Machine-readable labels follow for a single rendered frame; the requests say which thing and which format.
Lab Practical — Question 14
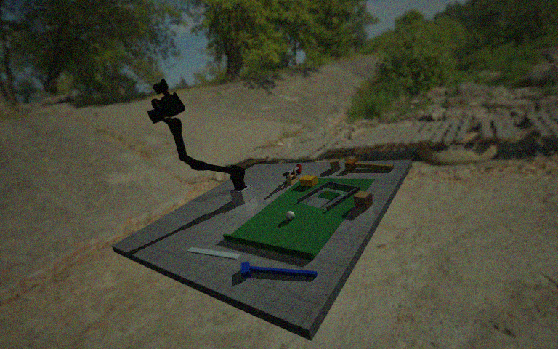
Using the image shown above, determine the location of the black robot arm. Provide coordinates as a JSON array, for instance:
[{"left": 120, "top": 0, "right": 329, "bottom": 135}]
[{"left": 147, "top": 98, "right": 247, "bottom": 190}]

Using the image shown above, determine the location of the green flat mat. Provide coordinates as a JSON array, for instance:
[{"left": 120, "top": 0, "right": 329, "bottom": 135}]
[{"left": 229, "top": 178, "right": 375, "bottom": 260}]

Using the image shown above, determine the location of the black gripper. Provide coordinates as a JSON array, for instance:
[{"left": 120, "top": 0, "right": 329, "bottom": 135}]
[{"left": 153, "top": 79, "right": 185, "bottom": 115}]

